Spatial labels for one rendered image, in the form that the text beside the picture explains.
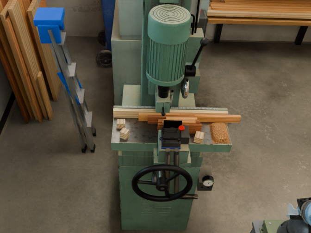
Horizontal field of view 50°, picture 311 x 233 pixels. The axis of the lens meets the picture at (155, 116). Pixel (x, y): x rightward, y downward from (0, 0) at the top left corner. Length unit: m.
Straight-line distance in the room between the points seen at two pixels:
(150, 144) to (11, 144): 1.61
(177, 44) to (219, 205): 1.49
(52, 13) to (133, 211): 1.30
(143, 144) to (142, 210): 0.62
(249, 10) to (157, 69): 2.24
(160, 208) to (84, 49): 2.31
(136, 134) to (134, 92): 0.46
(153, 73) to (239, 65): 2.44
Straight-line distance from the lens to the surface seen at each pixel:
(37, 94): 2.95
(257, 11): 3.62
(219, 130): 1.72
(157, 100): 1.63
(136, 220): 2.29
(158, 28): 1.35
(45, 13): 2.18
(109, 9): 3.28
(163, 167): 1.50
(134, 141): 1.66
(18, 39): 2.66
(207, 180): 1.83
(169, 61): 1.43
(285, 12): 3.73
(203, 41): 1.38
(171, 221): 2.31
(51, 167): 2.76
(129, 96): 2.05
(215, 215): 2.52
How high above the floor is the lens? 2.15
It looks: 45 degrees down
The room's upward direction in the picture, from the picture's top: 4 degrees clockwise
